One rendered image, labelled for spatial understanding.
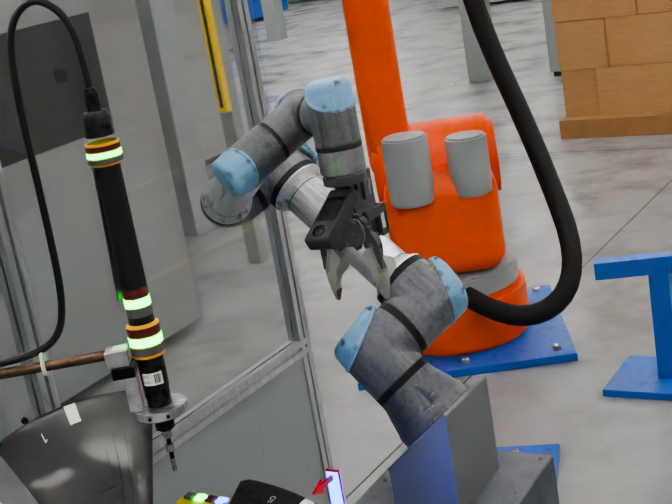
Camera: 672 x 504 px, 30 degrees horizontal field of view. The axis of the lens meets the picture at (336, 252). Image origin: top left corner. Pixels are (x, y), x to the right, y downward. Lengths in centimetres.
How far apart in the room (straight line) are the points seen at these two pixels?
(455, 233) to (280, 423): 243
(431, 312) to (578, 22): 734
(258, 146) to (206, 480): 110
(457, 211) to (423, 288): 313
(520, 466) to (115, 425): 86
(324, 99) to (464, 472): 71
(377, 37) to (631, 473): 220
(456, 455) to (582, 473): 231
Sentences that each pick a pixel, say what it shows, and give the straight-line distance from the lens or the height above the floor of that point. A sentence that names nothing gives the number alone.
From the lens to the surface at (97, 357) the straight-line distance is 163.
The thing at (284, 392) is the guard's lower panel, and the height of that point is 90.
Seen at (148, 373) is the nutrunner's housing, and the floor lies 152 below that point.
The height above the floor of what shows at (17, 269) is 149.
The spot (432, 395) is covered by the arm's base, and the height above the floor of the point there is 120.
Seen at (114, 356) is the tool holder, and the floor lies 155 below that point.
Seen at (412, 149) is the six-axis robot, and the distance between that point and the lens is 524.
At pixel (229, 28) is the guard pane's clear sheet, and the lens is 296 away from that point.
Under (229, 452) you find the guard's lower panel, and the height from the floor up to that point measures 86.
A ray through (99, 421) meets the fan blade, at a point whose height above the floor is 141.
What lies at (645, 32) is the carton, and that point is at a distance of 935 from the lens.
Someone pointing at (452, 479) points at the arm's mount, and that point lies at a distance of 218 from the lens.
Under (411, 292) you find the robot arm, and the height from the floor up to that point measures 136.
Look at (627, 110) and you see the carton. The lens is 950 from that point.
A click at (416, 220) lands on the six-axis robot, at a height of 66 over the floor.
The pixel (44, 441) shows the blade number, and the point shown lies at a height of 140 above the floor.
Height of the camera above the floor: 206
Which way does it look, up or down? 16 degrees down
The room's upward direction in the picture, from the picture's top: 10 degrees counter-clockwise
